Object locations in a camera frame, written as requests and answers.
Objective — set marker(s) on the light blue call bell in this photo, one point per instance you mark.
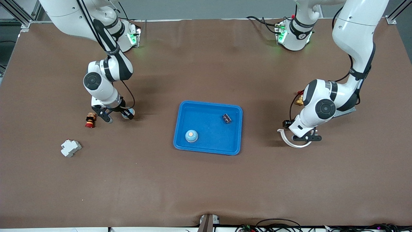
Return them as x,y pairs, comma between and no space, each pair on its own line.
131,111
191,136

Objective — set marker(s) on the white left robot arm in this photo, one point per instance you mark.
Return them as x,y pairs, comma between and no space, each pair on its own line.
354,32

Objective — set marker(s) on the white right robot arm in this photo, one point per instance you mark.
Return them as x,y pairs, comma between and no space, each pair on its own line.
106,90

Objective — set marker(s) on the grey metal box module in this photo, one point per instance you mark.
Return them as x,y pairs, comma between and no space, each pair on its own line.
349,111

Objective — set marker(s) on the white circuit breaker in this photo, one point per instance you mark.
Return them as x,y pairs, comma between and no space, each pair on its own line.
70,148

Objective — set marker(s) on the blue plastic tray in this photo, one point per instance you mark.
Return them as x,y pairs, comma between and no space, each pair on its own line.
209,135

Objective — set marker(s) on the red yellow black stacked switch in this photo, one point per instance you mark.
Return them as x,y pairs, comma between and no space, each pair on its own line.
90,120

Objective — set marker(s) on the grey metal table bracket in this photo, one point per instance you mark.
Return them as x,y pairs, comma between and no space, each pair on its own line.
206,224

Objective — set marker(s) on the aluminium frame profile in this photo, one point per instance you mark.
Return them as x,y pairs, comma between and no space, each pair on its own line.
19,17
391,20

